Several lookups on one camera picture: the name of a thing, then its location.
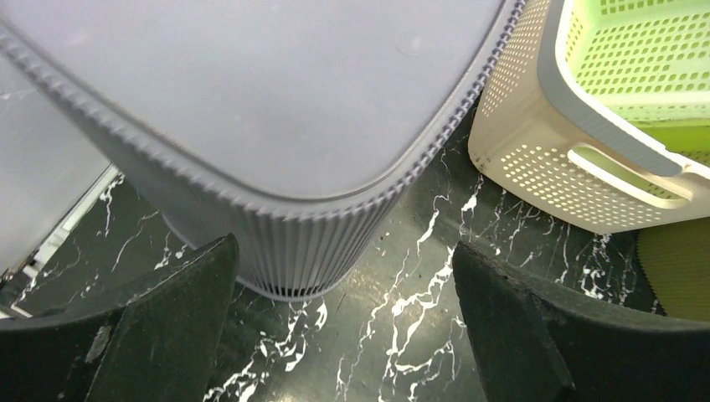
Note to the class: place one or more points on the olive green slatted bin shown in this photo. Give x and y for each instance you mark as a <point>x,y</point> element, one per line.
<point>675,261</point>

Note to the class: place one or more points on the pale green colander basket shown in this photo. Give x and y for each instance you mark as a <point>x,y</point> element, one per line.
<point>647,61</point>

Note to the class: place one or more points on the grey slatted bin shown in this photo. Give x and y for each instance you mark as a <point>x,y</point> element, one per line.
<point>295,126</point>

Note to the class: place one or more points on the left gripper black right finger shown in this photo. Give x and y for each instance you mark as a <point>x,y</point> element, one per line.
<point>536,340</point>

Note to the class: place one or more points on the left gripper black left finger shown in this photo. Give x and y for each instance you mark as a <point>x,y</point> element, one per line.
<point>153,338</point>

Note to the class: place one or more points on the cream perforated storage basket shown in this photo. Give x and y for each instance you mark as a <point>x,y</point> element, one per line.
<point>538,134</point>

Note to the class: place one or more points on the lime green plastic basin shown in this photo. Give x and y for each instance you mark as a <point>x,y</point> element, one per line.
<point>689,138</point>

